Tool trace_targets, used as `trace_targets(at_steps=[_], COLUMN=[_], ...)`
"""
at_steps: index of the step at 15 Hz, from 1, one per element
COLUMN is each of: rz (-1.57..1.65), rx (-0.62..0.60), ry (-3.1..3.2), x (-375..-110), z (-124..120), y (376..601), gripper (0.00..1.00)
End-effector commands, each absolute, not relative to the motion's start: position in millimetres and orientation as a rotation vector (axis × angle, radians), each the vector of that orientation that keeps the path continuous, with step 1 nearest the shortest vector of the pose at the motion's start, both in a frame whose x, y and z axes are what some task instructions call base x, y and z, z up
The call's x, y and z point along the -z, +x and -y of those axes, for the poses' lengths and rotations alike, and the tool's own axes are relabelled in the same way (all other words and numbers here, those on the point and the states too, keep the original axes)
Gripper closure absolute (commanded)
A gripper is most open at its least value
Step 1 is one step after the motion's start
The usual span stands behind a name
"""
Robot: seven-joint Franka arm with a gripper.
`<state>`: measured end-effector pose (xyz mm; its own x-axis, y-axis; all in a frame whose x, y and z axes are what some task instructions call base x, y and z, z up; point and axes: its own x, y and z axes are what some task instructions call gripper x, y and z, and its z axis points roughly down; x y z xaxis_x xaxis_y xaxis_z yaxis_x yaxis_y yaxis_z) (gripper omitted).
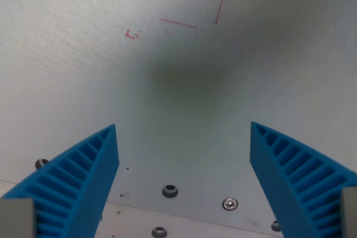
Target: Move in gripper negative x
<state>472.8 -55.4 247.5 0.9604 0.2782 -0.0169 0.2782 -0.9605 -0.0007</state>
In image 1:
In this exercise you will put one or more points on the dark countersunk screw hole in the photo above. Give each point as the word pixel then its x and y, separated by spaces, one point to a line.
pixel 275 225
pixel 159 232
pixel 41 163
pixel 170 191

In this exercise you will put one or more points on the silver screw in plate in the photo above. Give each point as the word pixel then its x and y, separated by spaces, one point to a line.
pixel 229 203

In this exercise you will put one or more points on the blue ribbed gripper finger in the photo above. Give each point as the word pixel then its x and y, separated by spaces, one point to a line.
pixel 295 176
pixel 75 182

